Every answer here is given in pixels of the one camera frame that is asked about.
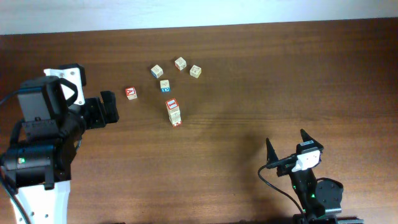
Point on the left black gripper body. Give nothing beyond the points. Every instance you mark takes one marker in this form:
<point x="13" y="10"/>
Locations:
<point x="97" y="112"/>

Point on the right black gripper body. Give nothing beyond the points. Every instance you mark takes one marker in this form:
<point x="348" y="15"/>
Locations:
<point x="286" y="169"/>

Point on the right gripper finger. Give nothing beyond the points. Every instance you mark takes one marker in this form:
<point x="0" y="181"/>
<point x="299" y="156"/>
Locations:
<point x="272" y="158"/>
<point x="307" y="139"/>

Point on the plain white wooden block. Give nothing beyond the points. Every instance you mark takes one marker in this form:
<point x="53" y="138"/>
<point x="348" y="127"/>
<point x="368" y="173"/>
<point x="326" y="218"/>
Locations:
<point x="172" y="105"/>

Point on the yellow letter wooden block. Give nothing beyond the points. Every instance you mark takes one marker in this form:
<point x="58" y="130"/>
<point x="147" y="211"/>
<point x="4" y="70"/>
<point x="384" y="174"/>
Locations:
<point x="174" y="113"/>

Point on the green sided picture block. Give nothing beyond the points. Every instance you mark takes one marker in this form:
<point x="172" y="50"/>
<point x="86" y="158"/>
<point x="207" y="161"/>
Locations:
<point x="175" y="118"/>

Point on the leaf picture wooden block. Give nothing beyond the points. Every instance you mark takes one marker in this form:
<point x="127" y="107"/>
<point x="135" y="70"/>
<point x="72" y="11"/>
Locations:
<point x="175" y="124"/>

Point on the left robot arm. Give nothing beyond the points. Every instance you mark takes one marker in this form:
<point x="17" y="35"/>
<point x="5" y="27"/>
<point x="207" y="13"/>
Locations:
<point x="36" y="168"/>

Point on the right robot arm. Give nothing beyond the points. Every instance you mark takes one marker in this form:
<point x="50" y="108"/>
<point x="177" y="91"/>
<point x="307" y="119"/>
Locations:
<point x="319" y="200"/>

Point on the red letter A block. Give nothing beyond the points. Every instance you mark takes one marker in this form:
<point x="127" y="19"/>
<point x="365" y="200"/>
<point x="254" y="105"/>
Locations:
<point x="131" y="93"/>

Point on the blue sided wooden block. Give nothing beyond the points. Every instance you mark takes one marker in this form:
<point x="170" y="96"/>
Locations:
<point x="157" y="71"/>

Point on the number four blue block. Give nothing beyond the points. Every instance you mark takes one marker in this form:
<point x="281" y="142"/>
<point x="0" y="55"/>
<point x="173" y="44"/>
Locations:
<point x="164" y="86"/>

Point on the red sided wooden block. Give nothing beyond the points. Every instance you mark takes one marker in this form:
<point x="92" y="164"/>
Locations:
<point x="180" y="63"/>

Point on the animal picture wooden block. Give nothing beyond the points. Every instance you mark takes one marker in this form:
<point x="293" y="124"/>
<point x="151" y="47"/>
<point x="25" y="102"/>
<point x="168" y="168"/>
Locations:
<point x="195" y="71"/>

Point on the black base bracket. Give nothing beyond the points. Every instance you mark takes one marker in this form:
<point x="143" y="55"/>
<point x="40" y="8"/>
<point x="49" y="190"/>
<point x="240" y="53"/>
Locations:
<point x="299" y="219"/>

